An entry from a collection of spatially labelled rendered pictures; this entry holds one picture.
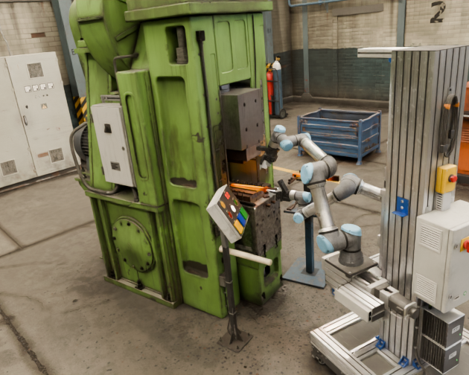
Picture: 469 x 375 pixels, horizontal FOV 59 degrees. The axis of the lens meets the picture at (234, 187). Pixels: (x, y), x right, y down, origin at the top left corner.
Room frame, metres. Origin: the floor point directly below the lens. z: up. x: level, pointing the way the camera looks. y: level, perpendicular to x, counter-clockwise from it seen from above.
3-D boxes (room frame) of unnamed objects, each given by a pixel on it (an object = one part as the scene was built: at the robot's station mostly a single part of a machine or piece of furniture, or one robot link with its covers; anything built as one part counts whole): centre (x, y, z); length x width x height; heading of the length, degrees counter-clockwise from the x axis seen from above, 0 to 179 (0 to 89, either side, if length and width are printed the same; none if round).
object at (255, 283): (3.22, -0.03, 0.23); 0.55 x 0.37 x 0.47; 53
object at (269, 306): (3.02, -0.21, 0.01); 0.58 x 0.39 x 0.01; 143
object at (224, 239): (2.56, 0.10, 0.54); 0.04 x 0.04 x 1.08; 53
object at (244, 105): (3.21, -0.03, 1.56); 0.42 x 0.39 x 0.40; 53
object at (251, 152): (3.17, 0.00, 1.32); 0.42 x 0.20 x 0.10; 53
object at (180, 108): (3.03, 0.29, 1.15); 0.44 x 0.26 x 2.30; 53
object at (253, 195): (3.17, 0.00, 0.96); 0.42 x 0.20 x 0.09; 53
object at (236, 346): (2.55, 0.10, 0.05); 0.22 x 0.22 x 0.09; 53
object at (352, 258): (2.20, -0.66, 0.87); 0.15 x 0.15 x 0.10
